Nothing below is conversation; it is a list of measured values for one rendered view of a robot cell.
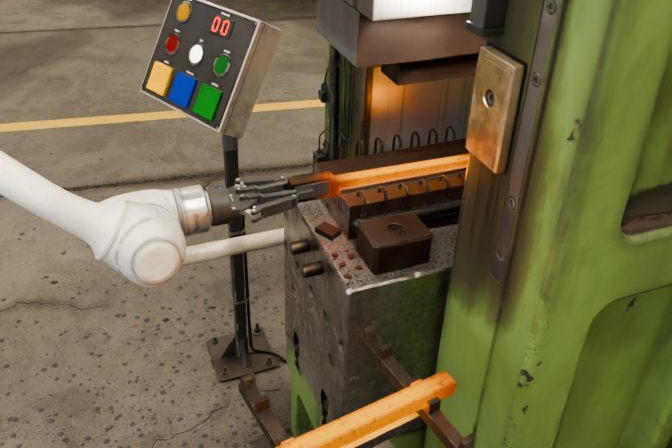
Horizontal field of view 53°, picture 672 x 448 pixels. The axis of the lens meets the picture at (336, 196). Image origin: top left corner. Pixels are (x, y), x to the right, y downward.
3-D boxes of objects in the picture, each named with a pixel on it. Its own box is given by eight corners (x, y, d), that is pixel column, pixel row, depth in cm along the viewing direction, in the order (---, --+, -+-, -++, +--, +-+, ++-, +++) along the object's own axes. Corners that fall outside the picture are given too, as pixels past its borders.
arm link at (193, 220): (184, 247, 123) (216, 240, 124) (178, 205, 118) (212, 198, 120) (175, 220, 130) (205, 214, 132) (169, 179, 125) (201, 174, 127)
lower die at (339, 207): (348, 239, 132) (349, 203, 128) (313, 189, 148) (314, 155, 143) (527, 202, 146) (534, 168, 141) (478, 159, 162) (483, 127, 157)
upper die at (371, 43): (356, 68, 113) (359, 12, 108) (315, 31, 129) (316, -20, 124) (561, 44, 127) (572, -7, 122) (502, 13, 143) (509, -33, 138)
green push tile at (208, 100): (210, 121, 161) (221, 91, 160) (191, 111, 165) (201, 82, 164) (216, 122, 162) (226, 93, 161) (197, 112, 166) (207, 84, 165)
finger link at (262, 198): (238, 193, 126) (239, 197, 125) (296, 185, 129) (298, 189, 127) (239, 211, 128) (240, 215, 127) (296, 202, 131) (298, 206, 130)
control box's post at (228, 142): (238, 360, 228) (218, 54, 170) (235, 352, 231) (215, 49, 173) (249, 357, 229) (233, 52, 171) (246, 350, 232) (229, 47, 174)
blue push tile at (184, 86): (185, 108, 166) (195, 79, 165) (167, 99, 171) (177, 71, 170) (190, 109, 168) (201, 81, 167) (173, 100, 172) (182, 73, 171)
